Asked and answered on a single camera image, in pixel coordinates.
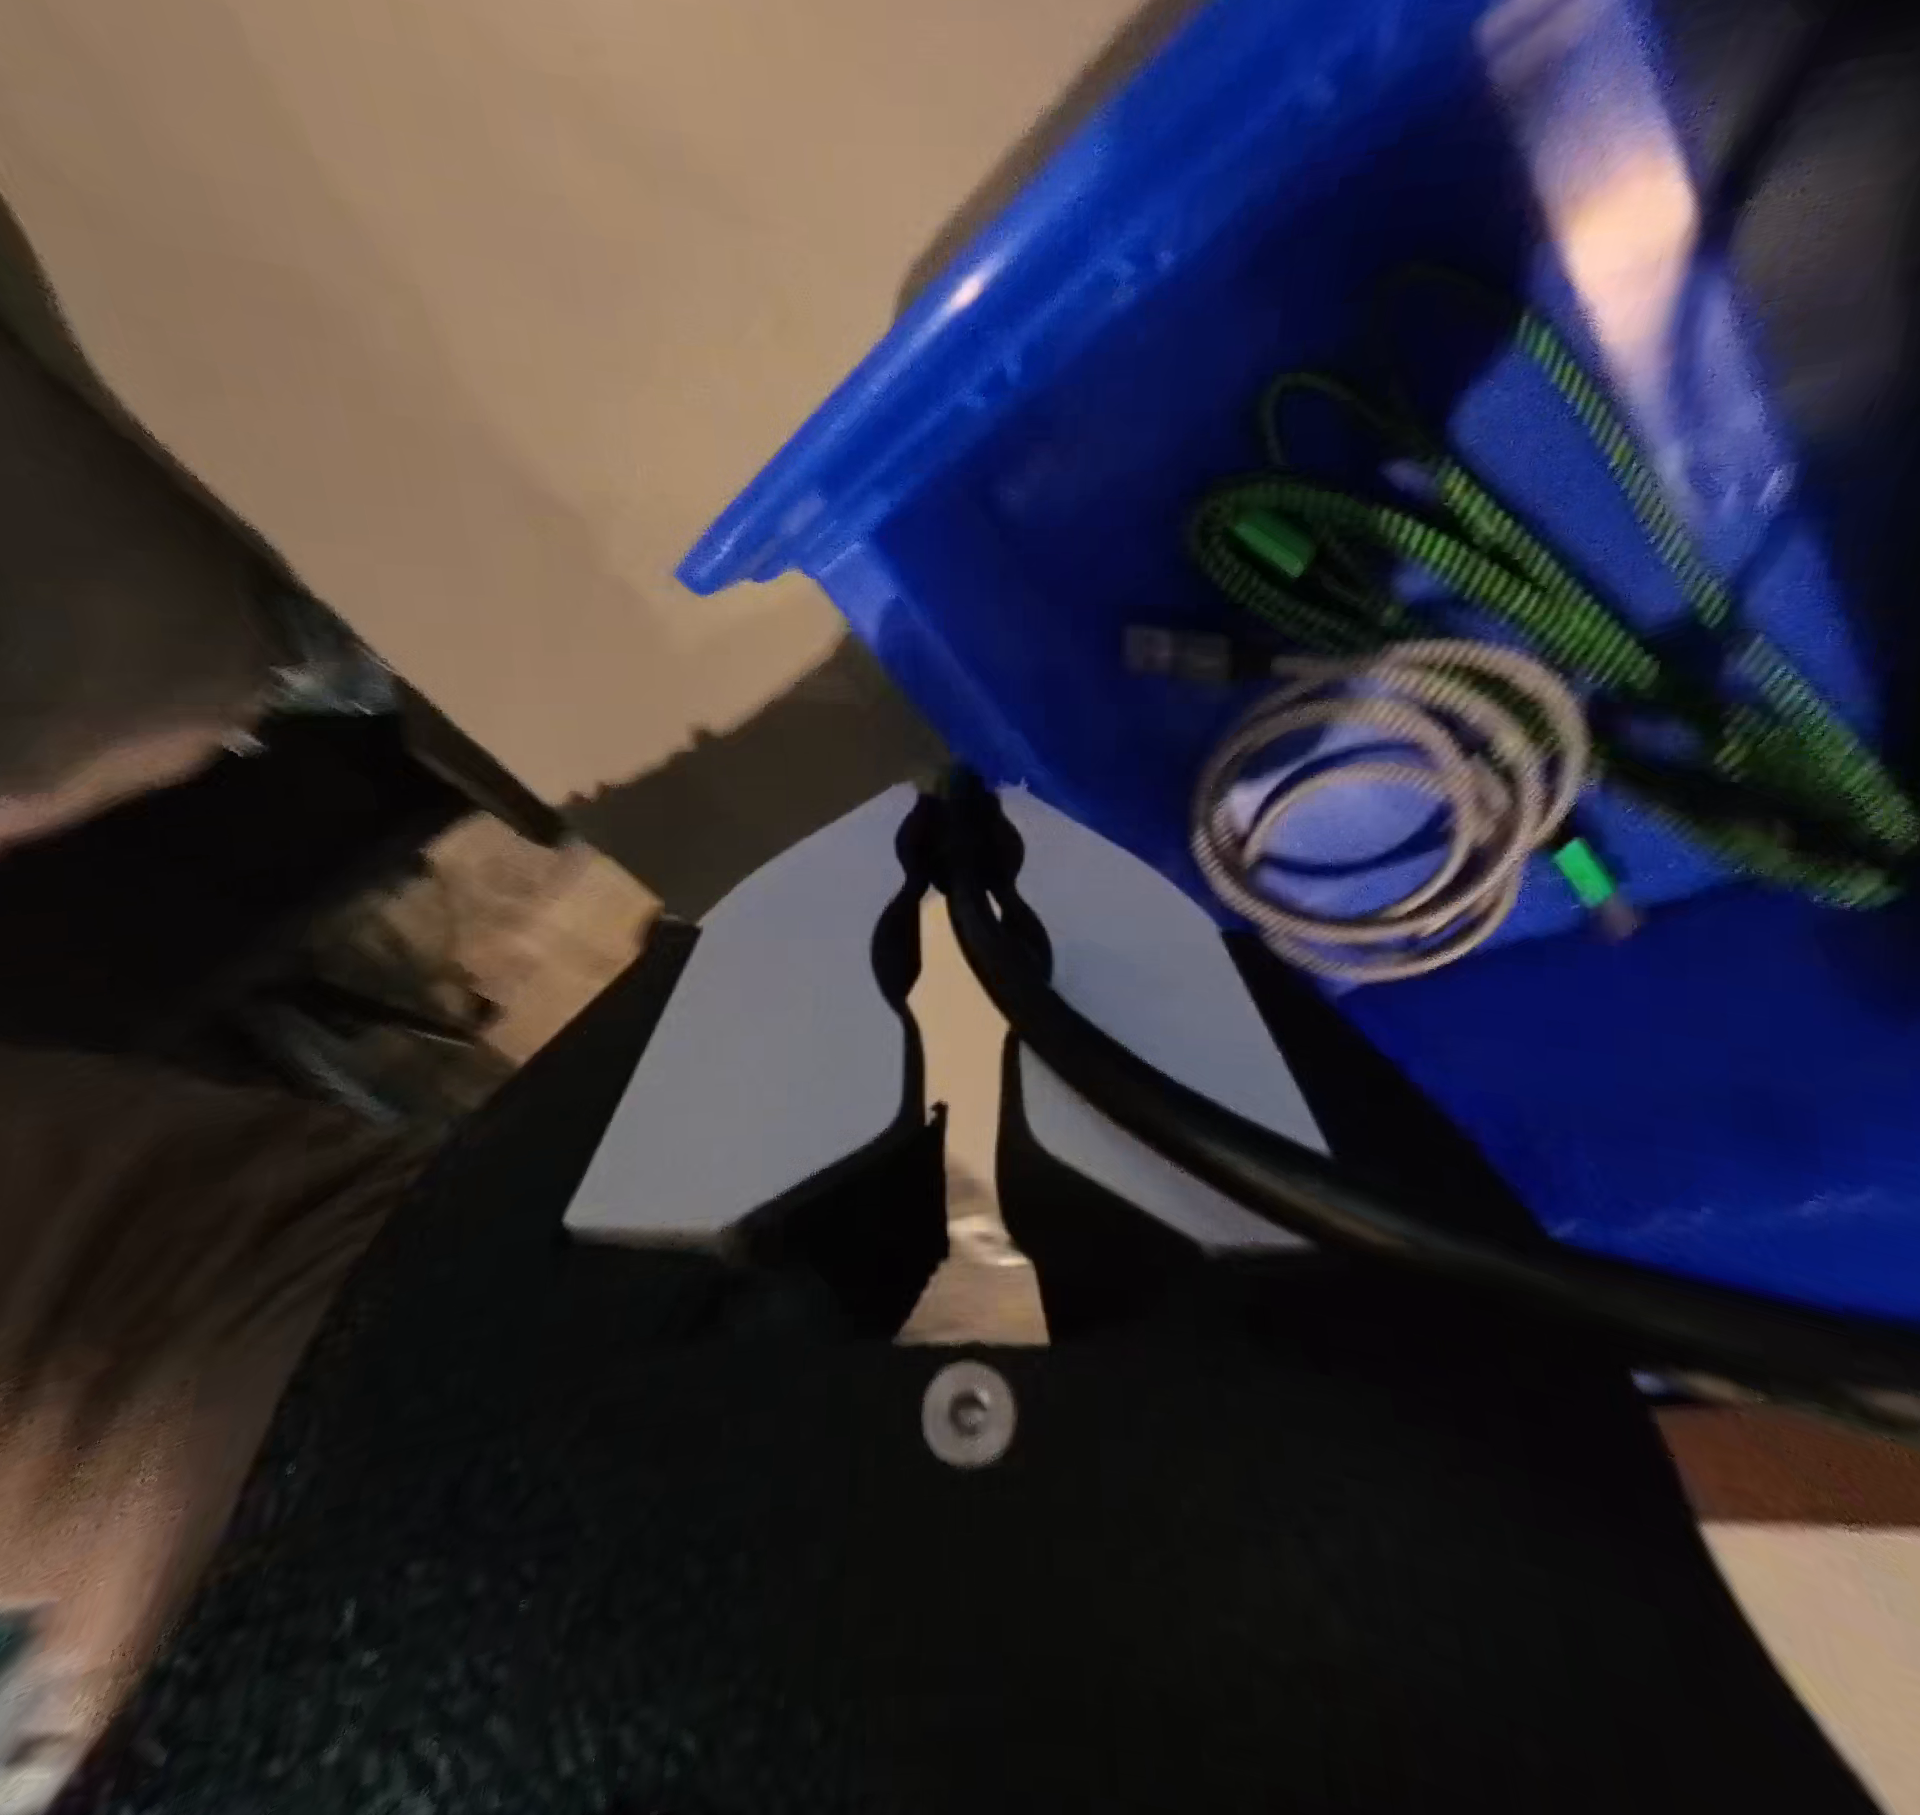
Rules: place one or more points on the blue plastic bin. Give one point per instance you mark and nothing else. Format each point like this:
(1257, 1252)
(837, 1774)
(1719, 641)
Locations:
(1140, 345)

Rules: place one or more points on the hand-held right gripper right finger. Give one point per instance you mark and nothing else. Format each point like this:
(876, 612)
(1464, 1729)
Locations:
(1155, 975)

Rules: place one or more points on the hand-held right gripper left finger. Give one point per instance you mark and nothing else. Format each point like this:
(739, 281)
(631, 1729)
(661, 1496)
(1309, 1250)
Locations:
(720, 1065)

